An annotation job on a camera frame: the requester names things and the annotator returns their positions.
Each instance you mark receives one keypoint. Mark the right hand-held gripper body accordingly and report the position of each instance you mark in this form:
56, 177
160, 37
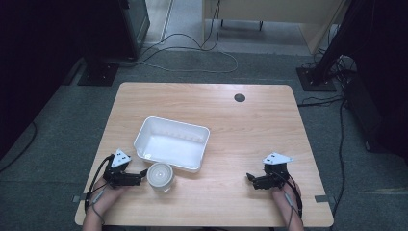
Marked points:
276, 171

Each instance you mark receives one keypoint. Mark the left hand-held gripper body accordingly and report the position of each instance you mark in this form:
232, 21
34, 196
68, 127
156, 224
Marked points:
117, 170

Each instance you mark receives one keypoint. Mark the clear plastic cup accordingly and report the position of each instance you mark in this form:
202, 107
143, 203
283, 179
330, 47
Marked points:
160, 176

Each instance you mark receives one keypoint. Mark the white plastic tray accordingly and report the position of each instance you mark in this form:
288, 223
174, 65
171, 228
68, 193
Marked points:
171, 144

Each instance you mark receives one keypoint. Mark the person's left hand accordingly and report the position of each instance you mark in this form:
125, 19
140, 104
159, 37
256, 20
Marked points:
107, 194

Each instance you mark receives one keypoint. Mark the person's right hand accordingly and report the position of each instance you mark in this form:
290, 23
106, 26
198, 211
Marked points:
288, 196

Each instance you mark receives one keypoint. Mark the grey tape piece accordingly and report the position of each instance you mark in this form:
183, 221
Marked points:
77, 199
322, 198

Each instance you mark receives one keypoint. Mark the black table grommet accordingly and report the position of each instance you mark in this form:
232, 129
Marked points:
239, 97

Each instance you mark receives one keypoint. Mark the black box on floor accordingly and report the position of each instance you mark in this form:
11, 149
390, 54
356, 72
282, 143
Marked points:
362, 110

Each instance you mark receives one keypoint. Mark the dark grey cabinet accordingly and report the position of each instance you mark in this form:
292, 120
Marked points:
133, 27

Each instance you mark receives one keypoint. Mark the black slanted stand pole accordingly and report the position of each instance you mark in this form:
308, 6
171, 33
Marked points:
336, 38

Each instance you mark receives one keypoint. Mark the light wooden desk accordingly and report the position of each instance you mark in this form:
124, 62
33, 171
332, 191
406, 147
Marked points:
272, 16

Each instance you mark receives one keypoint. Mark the black stand base plate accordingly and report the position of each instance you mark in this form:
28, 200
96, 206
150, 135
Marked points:
98, 73
316, 80

